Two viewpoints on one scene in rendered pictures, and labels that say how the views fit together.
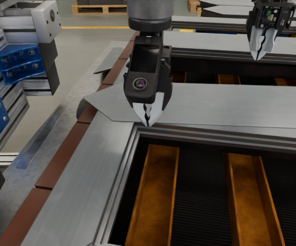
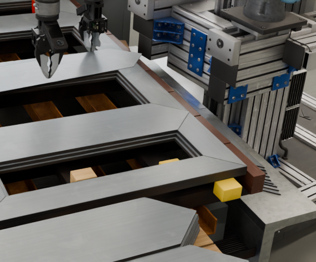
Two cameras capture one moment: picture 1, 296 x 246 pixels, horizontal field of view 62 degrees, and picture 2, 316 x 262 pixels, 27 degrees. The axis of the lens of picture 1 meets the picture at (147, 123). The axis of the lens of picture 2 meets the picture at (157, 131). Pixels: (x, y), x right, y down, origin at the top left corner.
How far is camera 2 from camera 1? 2.69 m
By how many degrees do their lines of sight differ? 104
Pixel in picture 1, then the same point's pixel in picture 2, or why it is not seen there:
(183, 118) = (75, 56)
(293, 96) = (15, 81)
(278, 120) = (23, 65)
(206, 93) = (73, 70)
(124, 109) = (110, 53)
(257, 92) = (39, 78)
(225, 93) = (61, 73)
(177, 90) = (92, 68)
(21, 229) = not seen: hidden behind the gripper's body
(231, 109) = not seen: hidden behind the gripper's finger
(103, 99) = (129, 54)
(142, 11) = not seen: outside the picture
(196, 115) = (69, 59)
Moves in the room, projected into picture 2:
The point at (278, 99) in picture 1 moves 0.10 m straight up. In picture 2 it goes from (24, 77) to (24, 49)
